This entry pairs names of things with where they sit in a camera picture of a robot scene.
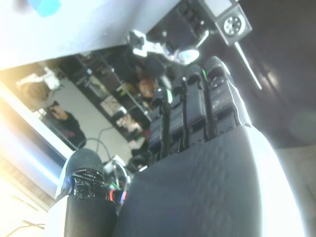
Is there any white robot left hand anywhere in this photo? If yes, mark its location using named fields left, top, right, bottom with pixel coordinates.
left=48, top=56, right=301, bottom=237

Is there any black vintage brick phone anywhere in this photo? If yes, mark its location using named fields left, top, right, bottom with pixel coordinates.
left=145, top=0, right=263, bottom=90

